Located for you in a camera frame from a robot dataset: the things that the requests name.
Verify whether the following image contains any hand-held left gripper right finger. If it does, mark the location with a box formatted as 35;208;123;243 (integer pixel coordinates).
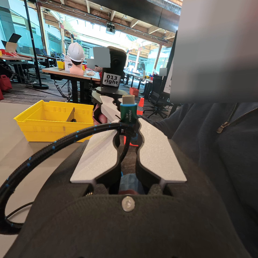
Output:
136;117;188;191

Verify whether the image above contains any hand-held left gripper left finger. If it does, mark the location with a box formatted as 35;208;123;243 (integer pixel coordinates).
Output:
70;127;121;191

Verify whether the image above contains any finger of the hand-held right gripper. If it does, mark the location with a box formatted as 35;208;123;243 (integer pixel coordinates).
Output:
99;96;121;122
92;92;102;107

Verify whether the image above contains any black braided hdmi cable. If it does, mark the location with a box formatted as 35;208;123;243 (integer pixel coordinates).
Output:
0;96;139;235

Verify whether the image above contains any yellow plastic bin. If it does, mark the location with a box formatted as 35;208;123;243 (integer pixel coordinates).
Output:
14;100;95;142

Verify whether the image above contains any person's right forearm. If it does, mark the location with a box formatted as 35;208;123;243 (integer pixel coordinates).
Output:
141;106;202;141

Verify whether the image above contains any person's right hand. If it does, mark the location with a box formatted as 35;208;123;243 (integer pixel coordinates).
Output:
94;106;109;124

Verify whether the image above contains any orange traffic cone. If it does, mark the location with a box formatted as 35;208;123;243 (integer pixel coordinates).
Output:
137;97;145;116

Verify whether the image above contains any wooden top office desk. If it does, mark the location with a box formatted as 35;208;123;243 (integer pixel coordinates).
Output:
42;67;101;103

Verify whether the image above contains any mannequin head white helmet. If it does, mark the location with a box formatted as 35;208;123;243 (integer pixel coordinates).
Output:
67;42;86;76

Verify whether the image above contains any black mesh office chair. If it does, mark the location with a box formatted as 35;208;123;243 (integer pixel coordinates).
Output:
143;75;172;119

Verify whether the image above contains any person's black top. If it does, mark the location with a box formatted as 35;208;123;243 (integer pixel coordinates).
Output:
161;103;258;258

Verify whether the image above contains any black stand pole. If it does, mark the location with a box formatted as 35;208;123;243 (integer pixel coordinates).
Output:
24;0;49;90

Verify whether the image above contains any long wooden work desk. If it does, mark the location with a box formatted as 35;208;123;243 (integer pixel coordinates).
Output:
0;53;59;81

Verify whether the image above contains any red bag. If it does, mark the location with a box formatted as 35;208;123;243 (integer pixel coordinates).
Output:
0;74;12;93

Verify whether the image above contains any thin black usb-c cable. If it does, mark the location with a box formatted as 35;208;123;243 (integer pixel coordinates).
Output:
5;202;35;221

